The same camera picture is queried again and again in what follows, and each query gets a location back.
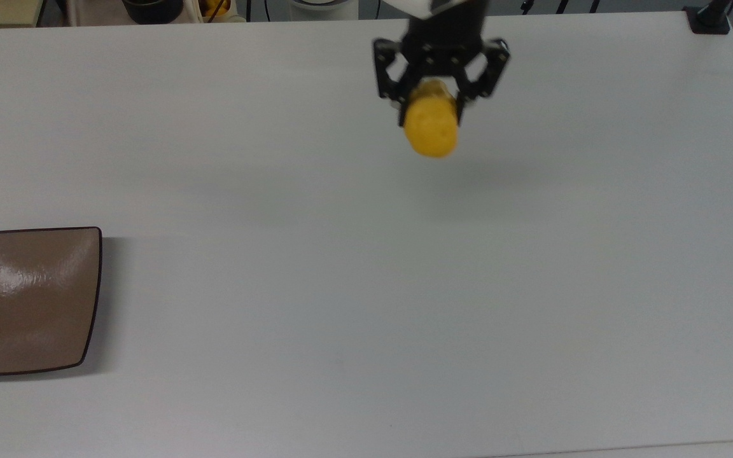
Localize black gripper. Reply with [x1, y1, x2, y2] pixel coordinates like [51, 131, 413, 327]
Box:
[372, 0, 512, 127]

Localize yellow potato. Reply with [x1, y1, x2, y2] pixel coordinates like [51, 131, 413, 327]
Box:
[403, 79, 460, 159]

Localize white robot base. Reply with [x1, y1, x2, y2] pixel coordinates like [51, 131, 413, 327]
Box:
[290, 0, 360, 22]

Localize brown square ceramic plate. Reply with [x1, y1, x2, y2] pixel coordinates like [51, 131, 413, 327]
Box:
[0, 226, 103, 377]

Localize black tripod legs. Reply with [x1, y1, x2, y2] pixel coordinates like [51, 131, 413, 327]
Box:
[520, 0, 601, 15]

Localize black table clamp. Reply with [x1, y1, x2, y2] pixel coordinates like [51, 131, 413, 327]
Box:
[684, 0, 733, 35]

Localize black round pot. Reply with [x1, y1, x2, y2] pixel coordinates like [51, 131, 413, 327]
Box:
[122, 0, 185, 25]

